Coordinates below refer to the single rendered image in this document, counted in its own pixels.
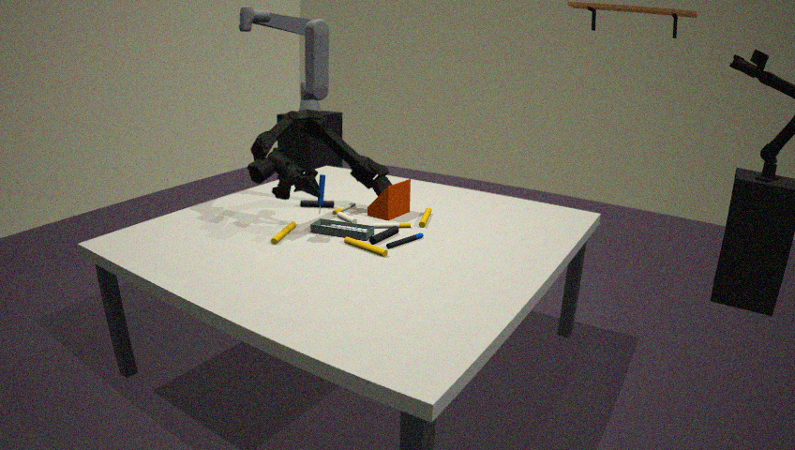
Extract blue stylus with grey tip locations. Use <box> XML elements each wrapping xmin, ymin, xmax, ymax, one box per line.
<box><xmin>318</xmin><ymin>175</ymin><xmax>325</xmax><ymax>214</ymax></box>

